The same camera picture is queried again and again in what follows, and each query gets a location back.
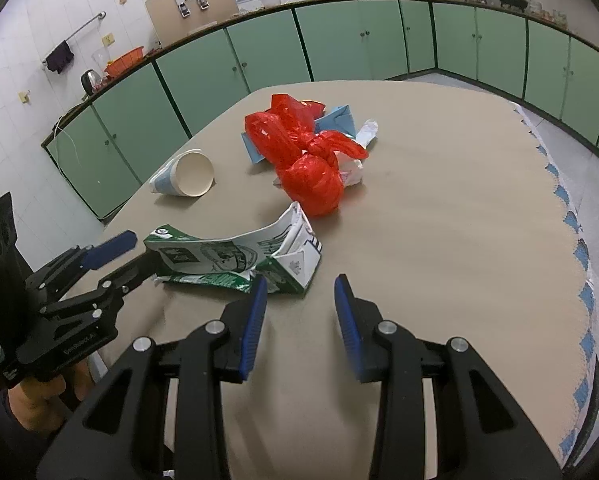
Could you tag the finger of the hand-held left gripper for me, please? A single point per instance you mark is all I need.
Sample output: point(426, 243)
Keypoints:
point(112, 247)
point(129, 272)

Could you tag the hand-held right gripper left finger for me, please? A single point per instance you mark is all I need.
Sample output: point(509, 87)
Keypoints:
point(252, 330)

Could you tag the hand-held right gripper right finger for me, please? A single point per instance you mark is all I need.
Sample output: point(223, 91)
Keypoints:
point(347, 330)

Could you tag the green white milk carton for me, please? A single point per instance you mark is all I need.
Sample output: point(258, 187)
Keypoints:
point(219, 255)

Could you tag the white paper cup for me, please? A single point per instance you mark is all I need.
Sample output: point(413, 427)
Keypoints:
point(194, 175)

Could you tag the red plastic bag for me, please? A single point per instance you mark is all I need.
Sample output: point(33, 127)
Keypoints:
point(309, 185)

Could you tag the white printed wrapper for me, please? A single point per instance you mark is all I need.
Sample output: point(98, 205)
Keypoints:
point(352, 170)

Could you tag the white paper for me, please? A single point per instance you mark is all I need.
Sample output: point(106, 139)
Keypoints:
point(367, 132)

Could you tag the light blue paper box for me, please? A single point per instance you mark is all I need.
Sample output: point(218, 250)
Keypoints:
point(342, 120)

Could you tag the person's left forearm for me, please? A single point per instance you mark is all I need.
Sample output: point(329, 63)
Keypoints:
point(4, 440)

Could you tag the person's left hand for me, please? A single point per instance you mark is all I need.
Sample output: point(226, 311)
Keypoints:
point(34, 405)

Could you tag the beige tablecloth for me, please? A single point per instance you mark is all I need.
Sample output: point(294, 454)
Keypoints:
point(454, 210)

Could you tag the metal kettle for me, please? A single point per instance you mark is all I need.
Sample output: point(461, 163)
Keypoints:
point(92, 81)

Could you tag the orange basket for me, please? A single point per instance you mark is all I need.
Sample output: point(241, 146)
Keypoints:
point(124, 62)

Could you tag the clear plastic jug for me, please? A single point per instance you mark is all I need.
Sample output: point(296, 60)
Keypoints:
point(101, 57)

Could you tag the dark hanging towel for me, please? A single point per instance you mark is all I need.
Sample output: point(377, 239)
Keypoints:
point(60, 57)

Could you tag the metal towel bar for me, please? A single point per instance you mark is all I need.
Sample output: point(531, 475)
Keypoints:
point(79, 30)

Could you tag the green base cabinets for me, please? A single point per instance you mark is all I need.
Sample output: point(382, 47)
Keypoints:
point(259, 45)

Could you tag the wooden cutting board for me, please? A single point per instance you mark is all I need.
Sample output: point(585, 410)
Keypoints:
point(224, 0)

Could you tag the yellow wall socket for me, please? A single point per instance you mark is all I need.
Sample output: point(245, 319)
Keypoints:
point(108, 40)

